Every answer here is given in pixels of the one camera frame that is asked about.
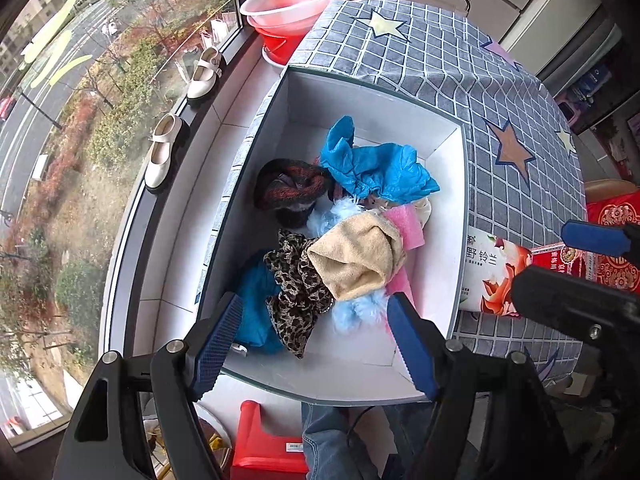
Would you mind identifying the round white stand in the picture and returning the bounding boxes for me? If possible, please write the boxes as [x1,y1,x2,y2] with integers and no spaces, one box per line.
[145,400,233,480]

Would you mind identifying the white shoe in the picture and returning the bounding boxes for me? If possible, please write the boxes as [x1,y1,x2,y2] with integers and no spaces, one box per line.
[186,46,224,107]
[144,113,183,192]

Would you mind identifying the white storage box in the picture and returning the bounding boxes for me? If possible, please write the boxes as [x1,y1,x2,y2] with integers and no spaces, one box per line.
[192,62,471,403]

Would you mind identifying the blue plastic shoe cover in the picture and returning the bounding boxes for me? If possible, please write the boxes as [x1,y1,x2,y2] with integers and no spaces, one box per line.
[235,250,286,356]
[320,116,441,206]

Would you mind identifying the floral tissue box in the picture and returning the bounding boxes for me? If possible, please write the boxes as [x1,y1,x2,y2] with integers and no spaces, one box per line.
[457,232,533,318]

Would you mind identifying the beige cabinet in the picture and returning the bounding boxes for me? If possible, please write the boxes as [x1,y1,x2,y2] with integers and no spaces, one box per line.
[425,0,601,68]

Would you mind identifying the leopard print scrunchie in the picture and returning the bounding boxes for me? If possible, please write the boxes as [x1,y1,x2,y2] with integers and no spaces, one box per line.
[263,230,336,360]

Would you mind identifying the blue bag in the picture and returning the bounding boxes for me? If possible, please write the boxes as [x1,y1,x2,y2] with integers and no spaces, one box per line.
[580,62,613,98]

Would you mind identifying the light blue fluffy cloth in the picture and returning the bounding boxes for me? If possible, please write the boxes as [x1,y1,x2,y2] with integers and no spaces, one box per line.
[306,197,390,335]

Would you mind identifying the pink plastic stool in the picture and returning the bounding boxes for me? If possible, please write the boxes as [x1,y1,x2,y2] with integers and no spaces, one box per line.
[555,90,593,126]

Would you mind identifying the grey checked star tablecloth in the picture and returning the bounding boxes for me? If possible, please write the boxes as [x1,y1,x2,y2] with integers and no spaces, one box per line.
[192,0,588,396]

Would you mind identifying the red patterned box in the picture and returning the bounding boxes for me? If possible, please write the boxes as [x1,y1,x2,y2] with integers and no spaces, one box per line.
[530,242,640,291]

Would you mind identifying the beige cloth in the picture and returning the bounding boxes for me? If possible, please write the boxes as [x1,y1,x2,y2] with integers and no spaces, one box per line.
[306,211,407,302]

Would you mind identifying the pink plastic basin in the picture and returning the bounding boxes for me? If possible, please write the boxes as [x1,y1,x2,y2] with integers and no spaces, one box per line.
[239,0,346,28]

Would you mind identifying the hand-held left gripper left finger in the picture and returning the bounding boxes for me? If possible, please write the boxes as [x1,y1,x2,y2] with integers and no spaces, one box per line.
[52,291,244,480]

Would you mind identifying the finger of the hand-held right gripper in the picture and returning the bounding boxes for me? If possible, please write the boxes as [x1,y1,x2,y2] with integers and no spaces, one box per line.
[561,219,640,257]
[511,264,640,343]

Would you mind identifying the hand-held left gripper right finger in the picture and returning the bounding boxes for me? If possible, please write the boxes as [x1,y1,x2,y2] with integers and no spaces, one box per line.
[386,291,571,480]

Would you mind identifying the person's legs in jeans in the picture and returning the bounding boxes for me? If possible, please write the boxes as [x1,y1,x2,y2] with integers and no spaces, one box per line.
[300,402,451,480]

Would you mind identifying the dark purple knitted hat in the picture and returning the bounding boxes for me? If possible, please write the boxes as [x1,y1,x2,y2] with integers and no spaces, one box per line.
[253,158,333,228]

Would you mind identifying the red plastic stool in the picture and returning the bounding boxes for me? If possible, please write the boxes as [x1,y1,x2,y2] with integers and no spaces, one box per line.
[230,400,308,480]

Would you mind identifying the wooden chair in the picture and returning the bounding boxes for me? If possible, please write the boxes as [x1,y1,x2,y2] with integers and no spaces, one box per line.
[584,178,631,203]

